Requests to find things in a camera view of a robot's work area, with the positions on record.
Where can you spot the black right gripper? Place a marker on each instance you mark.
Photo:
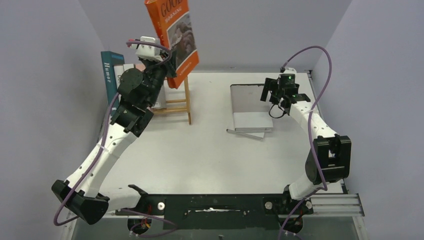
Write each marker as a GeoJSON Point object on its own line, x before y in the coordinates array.
{"type": "Point", "coordinates": [271, 91]}

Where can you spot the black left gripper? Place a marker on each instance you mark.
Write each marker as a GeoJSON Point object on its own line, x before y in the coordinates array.
{"type": "Point", "coordinates": [171, 67]}

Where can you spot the white grey file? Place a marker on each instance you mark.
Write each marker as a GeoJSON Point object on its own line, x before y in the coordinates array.
{"type": "Point", "coordinates": [250, 114]}

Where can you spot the orange book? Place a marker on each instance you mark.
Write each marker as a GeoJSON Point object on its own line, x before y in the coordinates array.
{"type": "Point", "coordinates": [172, 23]}

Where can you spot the teal Humor book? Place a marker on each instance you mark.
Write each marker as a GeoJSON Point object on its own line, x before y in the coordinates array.
{"type": "Point", "coordinates": [110, 59]}

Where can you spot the grey book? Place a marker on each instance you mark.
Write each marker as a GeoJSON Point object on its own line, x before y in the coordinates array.
{"type": "Point", "coordinates": [161, 102]}
{"type": "Point", "coordinates": [251, 135]}

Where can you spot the white Decorate Furniture book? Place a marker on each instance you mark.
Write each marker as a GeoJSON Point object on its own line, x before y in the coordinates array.
{"type": "Point", "coordinates": [119, 69]}

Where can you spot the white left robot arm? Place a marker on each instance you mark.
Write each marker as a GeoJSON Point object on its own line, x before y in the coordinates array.
{"type": "Point", "coordinates": [137, 94]}

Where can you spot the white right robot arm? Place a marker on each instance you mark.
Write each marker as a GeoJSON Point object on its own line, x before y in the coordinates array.
{"type": "Point", "coordinates": [329, 157]}

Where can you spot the wooden book rack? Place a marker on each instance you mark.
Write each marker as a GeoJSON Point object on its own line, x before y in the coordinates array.
{"type": "Point", "coordinates": [178, 106]}

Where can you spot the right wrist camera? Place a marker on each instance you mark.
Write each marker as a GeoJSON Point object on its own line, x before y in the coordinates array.
{"type": "Point", "coordinates": [285, 71]}

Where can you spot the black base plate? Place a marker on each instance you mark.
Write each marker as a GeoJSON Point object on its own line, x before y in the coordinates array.
{"type": "Point", "coordinates": [266, 211]}

